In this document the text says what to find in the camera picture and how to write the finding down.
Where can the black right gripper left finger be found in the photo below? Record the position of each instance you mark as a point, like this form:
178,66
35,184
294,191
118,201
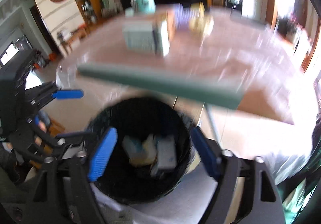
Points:
47,202

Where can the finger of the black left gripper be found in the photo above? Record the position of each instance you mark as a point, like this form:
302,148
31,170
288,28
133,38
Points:
63,146
40,96

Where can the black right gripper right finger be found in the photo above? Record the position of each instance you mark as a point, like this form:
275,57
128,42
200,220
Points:
245,191

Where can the red blue medicine box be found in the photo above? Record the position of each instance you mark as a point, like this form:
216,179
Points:
140,153

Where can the clear dental floss box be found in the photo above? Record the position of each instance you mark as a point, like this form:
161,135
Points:
166,156

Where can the white green medicine box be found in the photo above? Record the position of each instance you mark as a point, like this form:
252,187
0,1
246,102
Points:
149,37

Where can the brown cardboard box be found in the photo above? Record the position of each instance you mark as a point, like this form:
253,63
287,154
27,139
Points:
167,18

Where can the beige tissue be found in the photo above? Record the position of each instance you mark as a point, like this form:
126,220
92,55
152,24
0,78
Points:
200,22

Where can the black trash bin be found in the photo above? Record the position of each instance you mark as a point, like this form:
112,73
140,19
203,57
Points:
138,118

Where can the teal patterned mug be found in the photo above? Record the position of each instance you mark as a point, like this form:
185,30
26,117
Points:
143,6

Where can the purple hair roller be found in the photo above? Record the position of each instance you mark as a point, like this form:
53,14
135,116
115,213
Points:
182,16

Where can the round table with plastic cover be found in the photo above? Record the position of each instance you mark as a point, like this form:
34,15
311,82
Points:
248,53

